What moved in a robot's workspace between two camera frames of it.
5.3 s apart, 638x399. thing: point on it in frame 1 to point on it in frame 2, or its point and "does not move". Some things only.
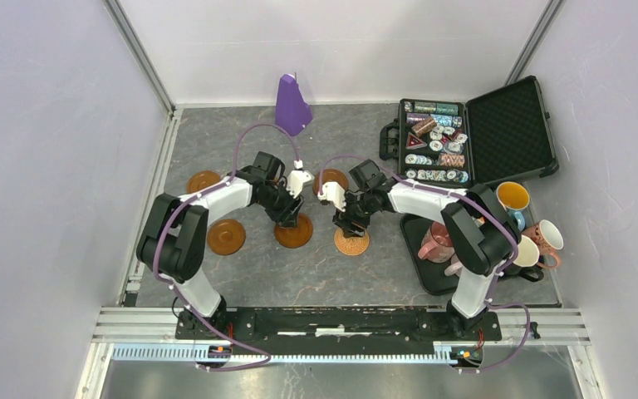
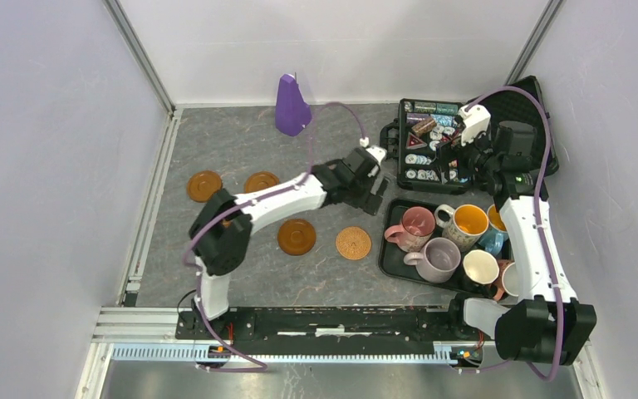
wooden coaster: x=201 y=179 does not move
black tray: x=431 y=275 to x=392 y=264
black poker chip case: x=498 y=136 does not move
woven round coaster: x=351 y=246 does not move
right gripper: x=344 y=219 to x=444 y=153
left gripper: x=287 y=217 to x=371 y=204
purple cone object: x=292 y=112 does not move
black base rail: x=441 y=326 does not move
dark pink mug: x=436 y=243 to x=417 y=227
